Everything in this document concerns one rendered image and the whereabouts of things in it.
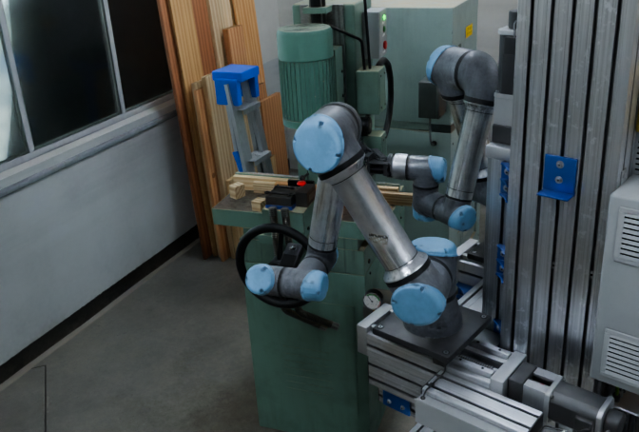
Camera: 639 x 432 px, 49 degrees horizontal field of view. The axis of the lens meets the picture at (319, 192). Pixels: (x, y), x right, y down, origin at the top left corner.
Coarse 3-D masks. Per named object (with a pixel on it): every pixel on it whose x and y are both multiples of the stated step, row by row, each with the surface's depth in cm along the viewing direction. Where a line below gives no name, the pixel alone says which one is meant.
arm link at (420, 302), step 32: (320, 128) 147; (352, 128) 155; (320, 160) 149; (352, 160) 150; (352, 192) 153; (384, 224) 154; (384, 256) 156; (416, 256) 157; (416, 288) 153; (448, 288) 161; (416, 320) 157
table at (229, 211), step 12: (252, 192) 246; (228, 204) 238; (240, 204) 237; (216, 216) 236; (228, 216) 234; (240, 216) 232; (252, 216) 231; (348, 216) 223; (396, 216) 230; (348, 228) 220; (264, 240) 221
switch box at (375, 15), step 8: (376, 8) 244; (384, 8) 243; (368, 16) 237; (376, 16) 236; (368, 24) 238; (376, 24) 237; (384, 24) 243; (376, 32) 238; (376, 40) 239; (384, 40) 245; (376, 48) 240; (376, 56) 241
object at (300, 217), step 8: (264, 208) 217; (296, 208) 216; (304, 208) 216; (312, 208) 220; (264, 216) 218; (280, 216) 216; (296, 216) 214; (304, 216) 214; (296, 224) 215; (304, 224) 215; (304, 232) 215
